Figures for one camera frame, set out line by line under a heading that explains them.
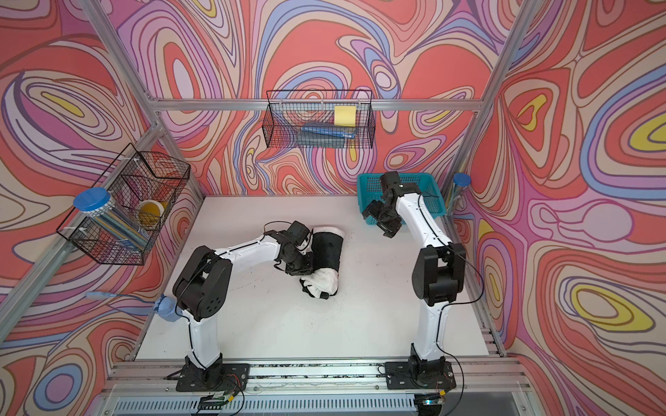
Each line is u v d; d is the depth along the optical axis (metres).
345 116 0.89
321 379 0.75
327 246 0.93
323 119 0.97
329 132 0.88
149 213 0.71
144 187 0.78
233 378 0.73
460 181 1.02
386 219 0.79
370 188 1.19
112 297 0.77
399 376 0.73
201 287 0.51
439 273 0.52
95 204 0.57
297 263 0.81
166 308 0.79
